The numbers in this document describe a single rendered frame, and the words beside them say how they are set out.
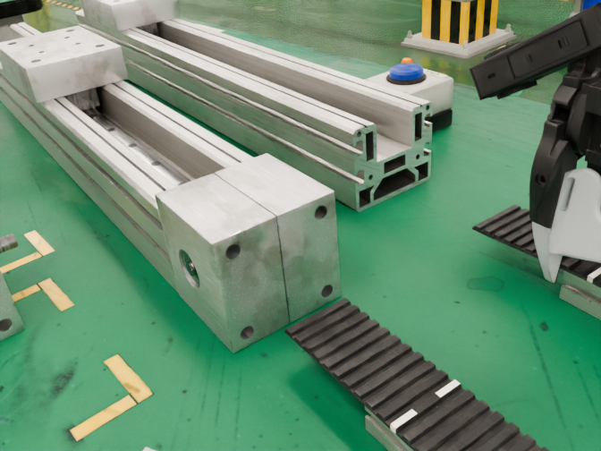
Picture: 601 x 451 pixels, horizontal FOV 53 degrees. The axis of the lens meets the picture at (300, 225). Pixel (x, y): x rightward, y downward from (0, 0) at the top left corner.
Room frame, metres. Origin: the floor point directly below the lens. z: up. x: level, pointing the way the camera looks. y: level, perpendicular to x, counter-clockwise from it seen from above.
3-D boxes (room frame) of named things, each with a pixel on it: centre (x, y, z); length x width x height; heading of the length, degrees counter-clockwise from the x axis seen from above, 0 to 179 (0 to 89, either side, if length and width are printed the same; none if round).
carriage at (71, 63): (0.76, 0.28, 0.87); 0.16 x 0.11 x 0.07; 32
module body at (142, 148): (0.76, 0.28, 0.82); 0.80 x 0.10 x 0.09; 32
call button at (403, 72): (0.70, -0.14, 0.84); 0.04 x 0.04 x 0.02
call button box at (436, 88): (0.69, -0.14, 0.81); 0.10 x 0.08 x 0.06; 122
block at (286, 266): (0.39, 0.03, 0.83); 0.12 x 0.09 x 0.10; 122
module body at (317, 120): (0.87, 0.12, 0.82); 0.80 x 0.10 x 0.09; 32
